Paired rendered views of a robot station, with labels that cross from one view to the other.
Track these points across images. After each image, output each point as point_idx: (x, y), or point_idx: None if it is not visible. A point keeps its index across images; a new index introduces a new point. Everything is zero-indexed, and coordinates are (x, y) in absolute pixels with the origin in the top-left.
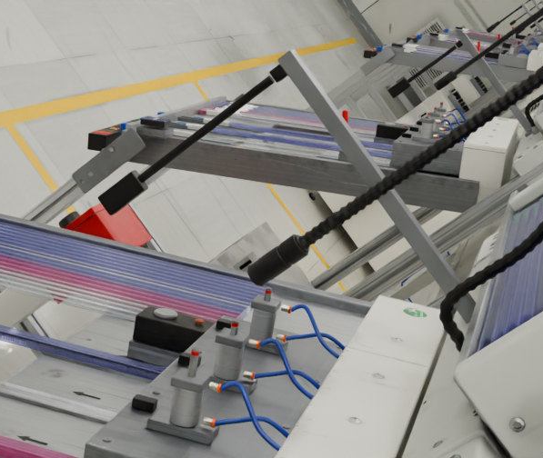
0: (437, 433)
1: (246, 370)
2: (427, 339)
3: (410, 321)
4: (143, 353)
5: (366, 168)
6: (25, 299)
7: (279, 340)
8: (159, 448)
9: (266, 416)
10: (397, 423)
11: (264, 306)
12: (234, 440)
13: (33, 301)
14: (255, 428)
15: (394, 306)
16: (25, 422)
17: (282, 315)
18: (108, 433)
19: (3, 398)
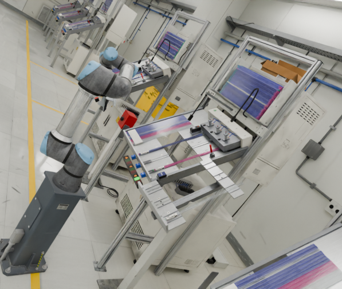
0: (254, 126)
1: (215, 129)
2: (222, 113)
3: (216, 112)
4: (193, 133)
5: (218, 100)
6: None
7: (212, 123)
8: (228, 142)
9: (227, 133)
10: (239, 126)
11: (211, 121)
12: (230, 137)
13: None
14: (228, 135)
15: (212, 110)
16: (201, 148)
17: None
18: (223, 144)
19: (195, 148)
